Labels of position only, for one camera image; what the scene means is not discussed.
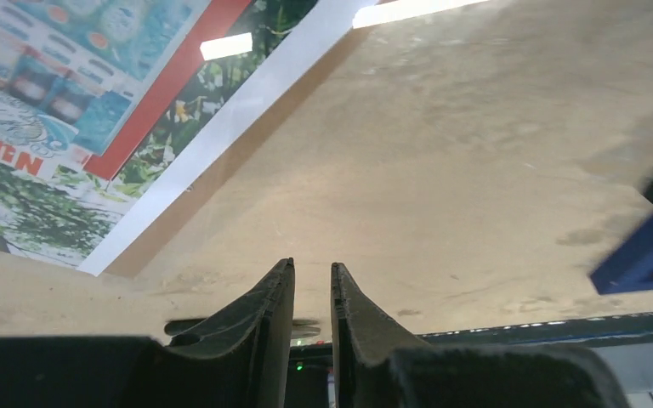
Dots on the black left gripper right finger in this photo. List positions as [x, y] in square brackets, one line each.
[364, 337]

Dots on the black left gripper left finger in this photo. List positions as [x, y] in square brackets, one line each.
[237, 357]

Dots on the colourful printed photo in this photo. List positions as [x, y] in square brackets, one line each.
[110, 110]

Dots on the blue wooden picture frame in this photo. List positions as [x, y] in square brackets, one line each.
[629, 268]

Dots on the brown backing board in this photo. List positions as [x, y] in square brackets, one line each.
[185, 208]

